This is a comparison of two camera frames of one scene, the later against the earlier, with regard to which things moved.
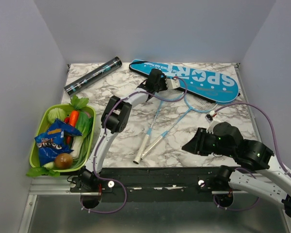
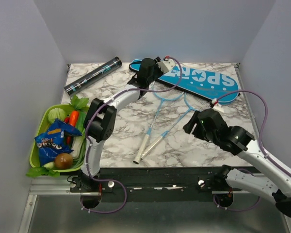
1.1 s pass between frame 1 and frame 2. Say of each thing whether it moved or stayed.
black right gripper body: moved
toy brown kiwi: stayed
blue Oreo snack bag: stayed
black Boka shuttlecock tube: stayed
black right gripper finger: moved
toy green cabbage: stayed
